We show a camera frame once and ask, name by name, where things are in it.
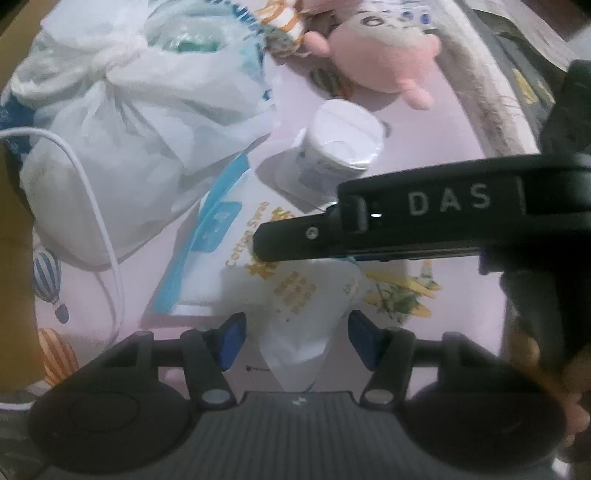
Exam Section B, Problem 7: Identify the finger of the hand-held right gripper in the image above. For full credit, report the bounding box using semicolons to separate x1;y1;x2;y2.
253;213;482;262

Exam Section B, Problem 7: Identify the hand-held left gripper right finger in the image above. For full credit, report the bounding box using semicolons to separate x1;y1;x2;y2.
346;309;500;409

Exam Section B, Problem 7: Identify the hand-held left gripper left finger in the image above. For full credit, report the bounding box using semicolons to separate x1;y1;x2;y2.
99;311;247;409

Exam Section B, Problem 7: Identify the white blue cotton swab pouch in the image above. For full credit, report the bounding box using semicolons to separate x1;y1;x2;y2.
152;152;366;393

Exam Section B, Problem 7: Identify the white round cotton swab container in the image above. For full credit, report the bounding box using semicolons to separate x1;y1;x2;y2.
277;99;385;214

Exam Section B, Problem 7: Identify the pink plush toy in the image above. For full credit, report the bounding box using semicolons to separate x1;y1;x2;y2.
299;0;442;110

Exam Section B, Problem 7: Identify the white blue printed tissue pack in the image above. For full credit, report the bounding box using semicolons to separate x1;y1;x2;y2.
392;0;444;21

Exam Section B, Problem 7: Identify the brown cardboard box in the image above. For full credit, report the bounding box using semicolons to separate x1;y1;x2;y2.
0;0;61;398

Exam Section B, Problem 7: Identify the person's right hand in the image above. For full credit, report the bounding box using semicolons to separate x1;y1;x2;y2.
508;332;585;445

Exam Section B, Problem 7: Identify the grey duck printed blanket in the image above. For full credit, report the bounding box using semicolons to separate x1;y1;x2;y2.
489;23;578;153

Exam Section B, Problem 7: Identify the checkered printed cloth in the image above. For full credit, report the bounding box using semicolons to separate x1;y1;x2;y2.
462;0;576;73

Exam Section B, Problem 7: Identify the white knotted plastic bag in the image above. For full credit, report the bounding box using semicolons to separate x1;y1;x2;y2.
0;0;279;268

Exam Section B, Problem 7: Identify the white cable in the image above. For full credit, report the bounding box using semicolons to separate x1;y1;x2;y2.
0;128;126;411

